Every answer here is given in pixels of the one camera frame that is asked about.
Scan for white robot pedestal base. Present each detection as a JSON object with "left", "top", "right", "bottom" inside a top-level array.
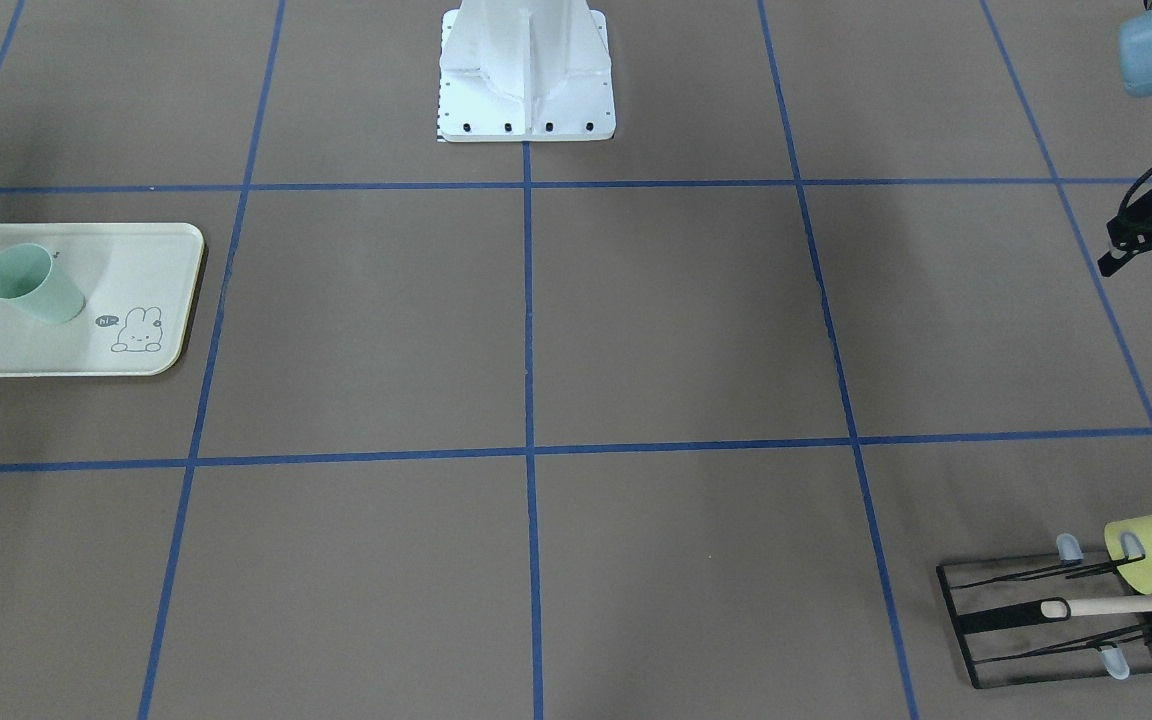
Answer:
[{"left": 435, "top": 1, "right": 617, "bottom": 143}]

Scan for black wire cup rack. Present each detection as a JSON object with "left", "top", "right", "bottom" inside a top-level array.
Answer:
[{"left": 934, "top": 535, "right": 1152, "bottom": 691}]

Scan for green plastic cup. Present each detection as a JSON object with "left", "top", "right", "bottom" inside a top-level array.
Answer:
[{"left": 0, "top": 243, "right": 86, "bottom": 325}]

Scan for cream rabbit tray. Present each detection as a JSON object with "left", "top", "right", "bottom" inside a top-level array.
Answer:
[{"left": 0, "top": 222, "right": 206, "bottom": 378}]

